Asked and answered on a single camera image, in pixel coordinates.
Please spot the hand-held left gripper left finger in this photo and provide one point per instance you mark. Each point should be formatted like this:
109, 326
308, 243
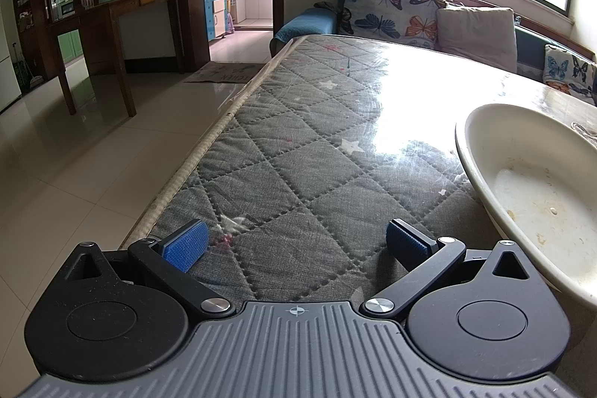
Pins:
186, 244

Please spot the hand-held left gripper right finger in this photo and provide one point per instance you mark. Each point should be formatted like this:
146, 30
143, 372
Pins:
405, 242

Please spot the white bowl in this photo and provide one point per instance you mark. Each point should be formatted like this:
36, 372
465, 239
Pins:
536, 193

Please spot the grey quilted mattress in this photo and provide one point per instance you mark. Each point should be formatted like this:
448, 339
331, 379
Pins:
303, 146

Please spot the grey door mat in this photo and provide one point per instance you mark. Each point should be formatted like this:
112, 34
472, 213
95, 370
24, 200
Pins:
224, 72

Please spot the beige pillow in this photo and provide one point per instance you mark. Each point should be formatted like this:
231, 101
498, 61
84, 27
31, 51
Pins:
475, 34

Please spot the small butterfly print pillow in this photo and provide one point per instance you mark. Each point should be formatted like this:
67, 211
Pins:
564, 69

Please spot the blue and white cabinet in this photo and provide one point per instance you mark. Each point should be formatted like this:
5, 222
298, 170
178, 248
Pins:
214, 11

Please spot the large butterfly print pillow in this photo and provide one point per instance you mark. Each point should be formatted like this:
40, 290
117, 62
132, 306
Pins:
387, 6

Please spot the blue sofa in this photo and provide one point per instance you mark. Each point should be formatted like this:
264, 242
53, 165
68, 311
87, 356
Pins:
303, 25

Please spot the green trolley bag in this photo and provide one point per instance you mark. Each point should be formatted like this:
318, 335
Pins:
19, 71

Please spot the dark cloth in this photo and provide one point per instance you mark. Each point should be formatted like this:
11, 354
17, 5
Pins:
326, 6

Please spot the wooden desk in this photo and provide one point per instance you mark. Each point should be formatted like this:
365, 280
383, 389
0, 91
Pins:
130, 1

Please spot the microwave oven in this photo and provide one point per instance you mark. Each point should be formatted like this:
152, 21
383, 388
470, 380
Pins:
66, 8

